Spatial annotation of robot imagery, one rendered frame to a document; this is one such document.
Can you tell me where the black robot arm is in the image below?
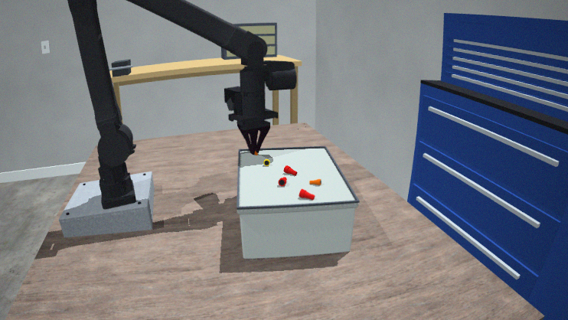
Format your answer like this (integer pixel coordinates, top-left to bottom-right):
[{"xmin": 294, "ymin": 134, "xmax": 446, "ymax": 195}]
[{"xmin": 68, "ymin": 0, "xmax": 297, "ymax": 210}]

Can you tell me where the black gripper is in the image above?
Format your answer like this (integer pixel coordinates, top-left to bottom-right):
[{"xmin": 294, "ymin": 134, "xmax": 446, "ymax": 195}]
[{"xmin": 228, "ymin": 90, "xmax": 278, "ymax": 155}]

